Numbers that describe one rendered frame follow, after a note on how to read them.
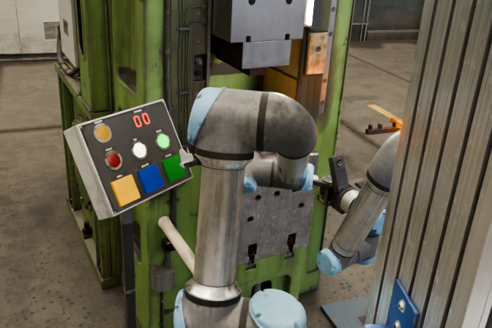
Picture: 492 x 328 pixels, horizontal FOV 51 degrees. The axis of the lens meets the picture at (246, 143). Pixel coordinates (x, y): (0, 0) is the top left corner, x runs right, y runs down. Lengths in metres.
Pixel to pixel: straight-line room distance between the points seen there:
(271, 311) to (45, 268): 2.09
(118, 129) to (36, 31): 5.54
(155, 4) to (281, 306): 1.13
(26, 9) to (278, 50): 5.39
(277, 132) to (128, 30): 1.34
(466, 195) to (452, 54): 0.17
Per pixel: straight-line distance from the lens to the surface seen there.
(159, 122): 1.68
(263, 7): 1.83
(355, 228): 1.39
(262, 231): 2.11
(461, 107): 0.63
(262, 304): 1.07
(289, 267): 2.31
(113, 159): 1.54
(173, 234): 2.01
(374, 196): 1.32
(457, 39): 0.65
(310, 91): 2.21
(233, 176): 0.99
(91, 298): 2.76
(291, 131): 0.96
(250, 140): 0.96
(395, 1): 9.56
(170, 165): 1.66
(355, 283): 2.92
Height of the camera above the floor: 1.74
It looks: 23 degrees down
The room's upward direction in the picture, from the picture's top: 3 degrees clockwise
